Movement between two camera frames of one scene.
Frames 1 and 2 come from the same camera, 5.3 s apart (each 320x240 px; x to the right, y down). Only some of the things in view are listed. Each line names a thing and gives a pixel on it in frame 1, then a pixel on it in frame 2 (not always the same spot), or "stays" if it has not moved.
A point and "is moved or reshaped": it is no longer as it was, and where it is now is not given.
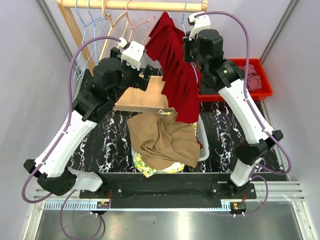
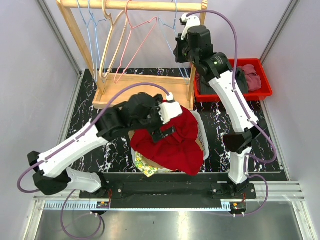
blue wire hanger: x=183 y=19 is moved or reshaped
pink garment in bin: x=253 y=80 stays
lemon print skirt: x=148 y=171 stays
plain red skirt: x=183 y=80 to x=180 y=152
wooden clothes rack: x=150 y=95 stays
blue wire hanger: x=85 y=26 to x=87 y=26
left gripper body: x=133 y=78 to x=153 y=123
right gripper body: x=190 y=54 to x=181 y=53
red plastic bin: x=264 y=90 stays
